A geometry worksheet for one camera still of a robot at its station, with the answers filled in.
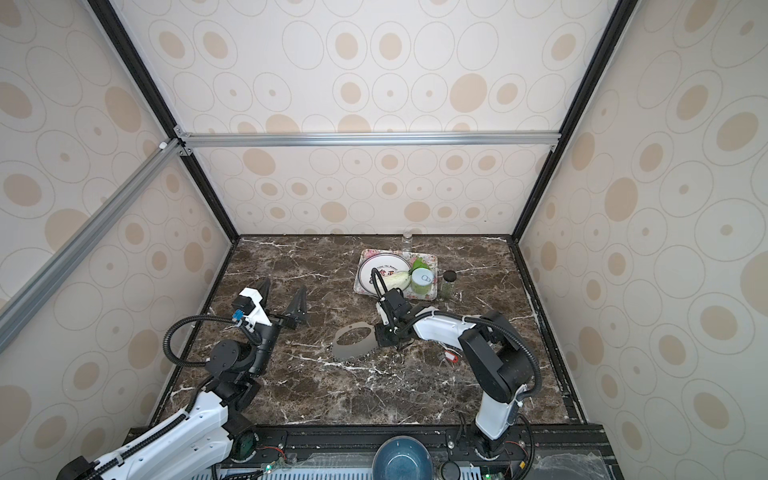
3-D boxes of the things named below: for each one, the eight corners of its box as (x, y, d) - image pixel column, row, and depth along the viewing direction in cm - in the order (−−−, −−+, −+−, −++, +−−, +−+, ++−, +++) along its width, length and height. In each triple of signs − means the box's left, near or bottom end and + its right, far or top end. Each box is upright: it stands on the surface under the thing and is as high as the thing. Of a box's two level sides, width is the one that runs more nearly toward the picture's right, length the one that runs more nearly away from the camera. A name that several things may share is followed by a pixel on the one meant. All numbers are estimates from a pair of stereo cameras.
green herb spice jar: (440, 299, 104) (445, 280, 95) (439, 289, 106) (443, 270, 98) (452, 299, 104) (457, 280, 95) (450, 289, 106) (455, 270, 98)
